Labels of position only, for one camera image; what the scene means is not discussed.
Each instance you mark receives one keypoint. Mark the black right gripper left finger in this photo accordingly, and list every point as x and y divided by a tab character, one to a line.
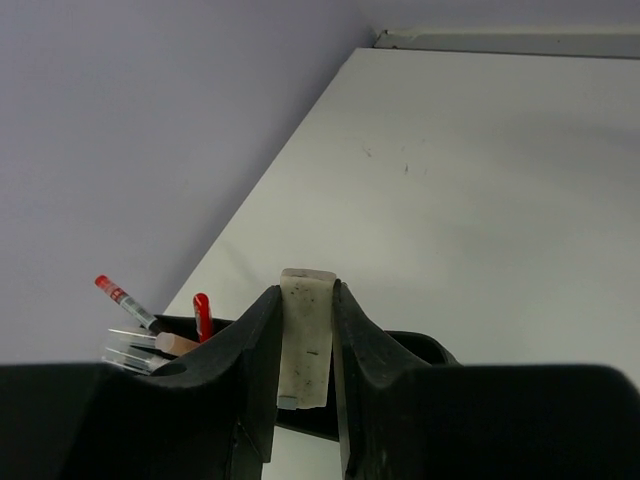
209	414

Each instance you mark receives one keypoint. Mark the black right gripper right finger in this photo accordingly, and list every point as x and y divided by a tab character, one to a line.
475	422

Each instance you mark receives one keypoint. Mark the black gel pen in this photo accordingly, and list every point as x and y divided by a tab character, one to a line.
128	303

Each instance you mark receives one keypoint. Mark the grey eraser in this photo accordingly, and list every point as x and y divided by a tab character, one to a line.
306	338

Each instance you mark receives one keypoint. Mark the red gel pen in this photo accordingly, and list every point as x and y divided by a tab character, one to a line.
203	317

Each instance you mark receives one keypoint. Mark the white refill pen red end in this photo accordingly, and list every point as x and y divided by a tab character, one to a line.
133	350

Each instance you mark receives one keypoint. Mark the black pen holder box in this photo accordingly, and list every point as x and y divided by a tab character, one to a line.
407	348

